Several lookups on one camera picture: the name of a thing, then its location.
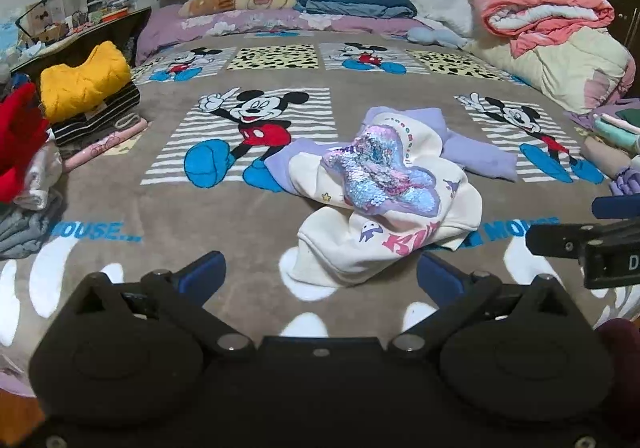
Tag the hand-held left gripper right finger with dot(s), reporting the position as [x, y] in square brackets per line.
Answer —
[440, 278]

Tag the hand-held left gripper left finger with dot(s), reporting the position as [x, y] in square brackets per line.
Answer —
[200, 273]

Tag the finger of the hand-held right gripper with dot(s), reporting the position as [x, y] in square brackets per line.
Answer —
[555, 240]
[617, 207]

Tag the cream and purple sequin sweatshirt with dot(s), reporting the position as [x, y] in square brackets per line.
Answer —
[310, 172]

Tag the mint green folded garment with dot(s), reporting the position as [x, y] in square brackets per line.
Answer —
[617, 132]

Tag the purple crumpled cloth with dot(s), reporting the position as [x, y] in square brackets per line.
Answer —
[615, 106]

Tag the cream quilt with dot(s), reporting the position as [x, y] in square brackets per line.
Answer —
[565, 67]

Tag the pink folded garment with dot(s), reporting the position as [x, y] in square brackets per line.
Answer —
[100, 147]

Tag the grey ribbed cloth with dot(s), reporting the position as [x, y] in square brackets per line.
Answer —
[129, 120]

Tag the grey knit garment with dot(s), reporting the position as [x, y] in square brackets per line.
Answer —
[25, 228]

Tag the white crumpled garment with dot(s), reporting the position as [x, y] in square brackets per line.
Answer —
[42, 177]

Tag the black striped folded garment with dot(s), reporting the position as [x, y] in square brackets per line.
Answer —
[95, 120]

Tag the cartoon mouse printed blanket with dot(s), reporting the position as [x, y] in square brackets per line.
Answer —
[350, 92]

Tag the red garment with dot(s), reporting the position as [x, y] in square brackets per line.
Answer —
[20, 137]

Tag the yellow quilted garment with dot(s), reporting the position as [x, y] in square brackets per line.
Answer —
[82, 77]

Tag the dark cluttered desk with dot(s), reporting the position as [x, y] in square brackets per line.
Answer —
[115, 35]

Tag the purple floral quilt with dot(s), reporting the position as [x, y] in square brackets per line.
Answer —
[250, 22]

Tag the white crumpled cloth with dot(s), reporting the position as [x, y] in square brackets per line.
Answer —
[445, 7]

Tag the cardboard box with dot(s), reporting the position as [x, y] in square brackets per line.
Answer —
[42, 22]

